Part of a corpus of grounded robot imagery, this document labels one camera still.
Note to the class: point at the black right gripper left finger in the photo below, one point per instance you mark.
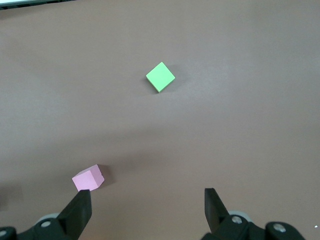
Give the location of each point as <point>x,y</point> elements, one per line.
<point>75,215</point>

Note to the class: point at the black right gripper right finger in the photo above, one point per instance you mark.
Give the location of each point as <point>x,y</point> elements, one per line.
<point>217,215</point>

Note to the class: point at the pink foam cube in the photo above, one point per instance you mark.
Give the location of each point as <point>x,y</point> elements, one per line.
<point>87,180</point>

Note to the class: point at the green foam cube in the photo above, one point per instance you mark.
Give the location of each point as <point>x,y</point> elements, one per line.
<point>160,76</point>

